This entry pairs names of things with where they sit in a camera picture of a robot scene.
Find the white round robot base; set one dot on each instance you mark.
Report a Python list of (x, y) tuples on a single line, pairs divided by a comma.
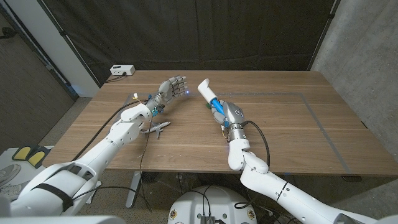
[(214, 199)]

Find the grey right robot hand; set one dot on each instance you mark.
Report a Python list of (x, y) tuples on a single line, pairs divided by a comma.
[(234, 113)]

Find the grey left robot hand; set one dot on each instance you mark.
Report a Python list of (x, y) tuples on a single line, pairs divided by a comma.
[(168, 90)]

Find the grey table leg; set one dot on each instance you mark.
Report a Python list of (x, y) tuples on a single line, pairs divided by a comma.
[(133, 189)]

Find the orange toy carrot green top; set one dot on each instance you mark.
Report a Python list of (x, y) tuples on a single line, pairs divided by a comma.
[(208, 106)]

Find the black backdrop curtain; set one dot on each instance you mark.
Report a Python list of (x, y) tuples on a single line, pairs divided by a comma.
[(186, 31)]

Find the white power box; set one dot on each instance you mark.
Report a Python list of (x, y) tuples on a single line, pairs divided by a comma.
[(122, 70)]

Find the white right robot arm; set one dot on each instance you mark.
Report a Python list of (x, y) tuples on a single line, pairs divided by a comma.
[(280, 189)]

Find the silver toy airplane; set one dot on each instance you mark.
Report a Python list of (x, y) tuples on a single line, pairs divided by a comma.
[(158, 126)]

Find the yellow foot pedal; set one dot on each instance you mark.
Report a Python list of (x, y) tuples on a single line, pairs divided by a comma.
[(21, 153), (37, 158)]

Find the black backdrop frame pole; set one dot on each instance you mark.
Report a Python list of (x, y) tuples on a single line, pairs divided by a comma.
[(71, 46), (323, 34)]

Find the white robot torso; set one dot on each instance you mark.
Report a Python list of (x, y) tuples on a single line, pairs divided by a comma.
[(62, 221)]

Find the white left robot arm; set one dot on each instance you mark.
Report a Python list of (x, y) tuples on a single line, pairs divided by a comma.
[(102, 149)]

